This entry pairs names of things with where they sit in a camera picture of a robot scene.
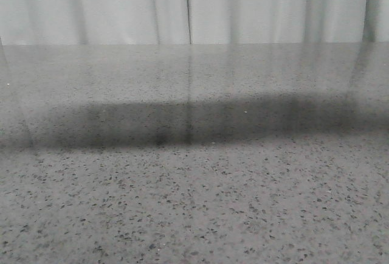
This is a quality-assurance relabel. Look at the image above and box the pale green curtain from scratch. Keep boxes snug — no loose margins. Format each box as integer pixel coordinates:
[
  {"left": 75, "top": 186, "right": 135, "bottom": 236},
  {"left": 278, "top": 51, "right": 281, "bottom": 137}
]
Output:
[{"left": 1, "top": 0, "right": 388, "bottom": 45}]

